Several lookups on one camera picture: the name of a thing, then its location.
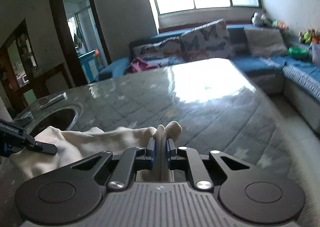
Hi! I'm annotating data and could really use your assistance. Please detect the cream knit sweater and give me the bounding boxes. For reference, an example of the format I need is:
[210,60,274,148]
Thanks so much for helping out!
[2,121,182,182]

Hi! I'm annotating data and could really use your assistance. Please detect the black round induction cooktop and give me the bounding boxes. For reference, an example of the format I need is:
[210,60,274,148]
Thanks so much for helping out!
[29,108,79,137]

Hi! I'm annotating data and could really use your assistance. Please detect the grey remote control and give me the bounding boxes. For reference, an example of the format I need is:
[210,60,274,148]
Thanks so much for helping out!
[39,92,67,110]

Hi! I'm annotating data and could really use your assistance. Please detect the grey star quilted table cover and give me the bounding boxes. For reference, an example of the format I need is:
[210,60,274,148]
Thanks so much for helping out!
[1,58,319,226]

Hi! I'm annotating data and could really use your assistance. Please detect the pink garment on sofa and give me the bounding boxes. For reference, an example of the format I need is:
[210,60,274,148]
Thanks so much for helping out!
[125,57,160,74]

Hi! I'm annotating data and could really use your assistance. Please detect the blue children's cabinet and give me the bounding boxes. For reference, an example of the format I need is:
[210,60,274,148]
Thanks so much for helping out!
[78,49,100,83]

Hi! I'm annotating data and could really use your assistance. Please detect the long butterfly print pillow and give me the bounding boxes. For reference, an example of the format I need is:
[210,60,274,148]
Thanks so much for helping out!
[133,37,186,67]

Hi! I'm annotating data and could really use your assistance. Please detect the large butterfly print pillow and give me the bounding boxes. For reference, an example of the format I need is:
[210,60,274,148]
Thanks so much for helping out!
[180,19,233,62]

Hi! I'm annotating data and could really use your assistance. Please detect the grey square cushion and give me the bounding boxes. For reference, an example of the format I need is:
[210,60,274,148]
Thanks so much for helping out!
[244,27,288,58]

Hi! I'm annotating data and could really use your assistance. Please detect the blue corner sofa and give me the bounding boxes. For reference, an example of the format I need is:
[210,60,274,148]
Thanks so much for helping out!
[92,24,319,134]

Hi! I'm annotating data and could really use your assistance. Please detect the green plastic bowl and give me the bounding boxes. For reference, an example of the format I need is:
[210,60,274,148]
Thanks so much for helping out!
[288,46,309,59]

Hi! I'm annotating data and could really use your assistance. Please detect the white plush toy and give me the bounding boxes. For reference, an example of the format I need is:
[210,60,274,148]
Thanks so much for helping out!
[251,12,268,26]

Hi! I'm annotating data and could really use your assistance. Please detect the green orange toys on sill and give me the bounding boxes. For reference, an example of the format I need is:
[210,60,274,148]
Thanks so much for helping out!
[272,20,289,30]

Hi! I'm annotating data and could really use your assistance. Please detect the clear plastic storage box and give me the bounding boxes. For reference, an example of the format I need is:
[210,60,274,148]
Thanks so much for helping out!
[311,43,320,66]

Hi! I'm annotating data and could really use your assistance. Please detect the colourful plush toy pile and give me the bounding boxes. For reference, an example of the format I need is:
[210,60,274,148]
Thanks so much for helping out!
[298,29,320,44]

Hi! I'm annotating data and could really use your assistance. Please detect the dark doorway frame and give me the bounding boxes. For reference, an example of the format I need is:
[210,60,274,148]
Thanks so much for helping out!
[49,0,111,87]

